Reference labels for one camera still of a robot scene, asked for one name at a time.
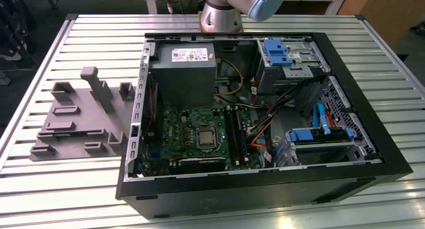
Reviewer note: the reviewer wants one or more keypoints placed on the silver CPU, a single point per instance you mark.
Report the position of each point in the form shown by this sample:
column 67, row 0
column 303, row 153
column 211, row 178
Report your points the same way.
column 207, row 137

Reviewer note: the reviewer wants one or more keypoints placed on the grey metal disk bay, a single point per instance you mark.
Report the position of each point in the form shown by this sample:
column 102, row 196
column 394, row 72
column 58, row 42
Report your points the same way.
column 326, row 145

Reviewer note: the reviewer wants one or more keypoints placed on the wooden cabinet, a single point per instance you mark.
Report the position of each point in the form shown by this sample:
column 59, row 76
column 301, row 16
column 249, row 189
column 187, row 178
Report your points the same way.
column 392, row 10

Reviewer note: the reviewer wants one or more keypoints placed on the black RAM slot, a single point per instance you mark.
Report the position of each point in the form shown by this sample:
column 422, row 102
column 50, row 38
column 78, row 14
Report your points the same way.
column 230, row 129

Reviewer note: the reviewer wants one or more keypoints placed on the black PC case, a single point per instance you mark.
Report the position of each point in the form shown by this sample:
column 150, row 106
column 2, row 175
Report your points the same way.
column 233, row 194

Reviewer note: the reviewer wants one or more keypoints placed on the grey power supply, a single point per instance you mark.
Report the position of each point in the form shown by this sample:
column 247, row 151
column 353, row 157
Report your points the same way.
column 183, row 74

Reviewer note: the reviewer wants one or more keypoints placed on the black graphics card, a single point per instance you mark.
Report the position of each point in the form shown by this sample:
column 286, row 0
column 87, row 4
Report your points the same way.
column 199, row 164

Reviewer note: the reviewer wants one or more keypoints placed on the thin metal locking lever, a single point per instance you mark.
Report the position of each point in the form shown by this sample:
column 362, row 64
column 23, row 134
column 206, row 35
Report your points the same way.
column 221, row 144

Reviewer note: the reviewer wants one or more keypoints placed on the green motherboard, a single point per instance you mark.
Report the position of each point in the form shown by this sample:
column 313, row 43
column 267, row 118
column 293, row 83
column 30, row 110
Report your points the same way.
column 177, row 144

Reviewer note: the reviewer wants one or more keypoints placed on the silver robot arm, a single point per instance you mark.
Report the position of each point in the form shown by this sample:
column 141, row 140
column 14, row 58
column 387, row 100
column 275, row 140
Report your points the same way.
column 219, row 15

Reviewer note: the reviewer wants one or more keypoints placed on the blue drive bay latch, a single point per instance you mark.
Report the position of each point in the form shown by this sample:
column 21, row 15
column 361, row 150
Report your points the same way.
column 277, row 52

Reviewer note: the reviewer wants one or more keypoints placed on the hard disk in blue carrier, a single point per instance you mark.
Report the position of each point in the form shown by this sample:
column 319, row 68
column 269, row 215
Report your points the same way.
column 305, row 135

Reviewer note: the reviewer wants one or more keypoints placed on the grey parts rack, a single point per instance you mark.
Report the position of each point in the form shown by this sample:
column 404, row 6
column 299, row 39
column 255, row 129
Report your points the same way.
column 86, row 109

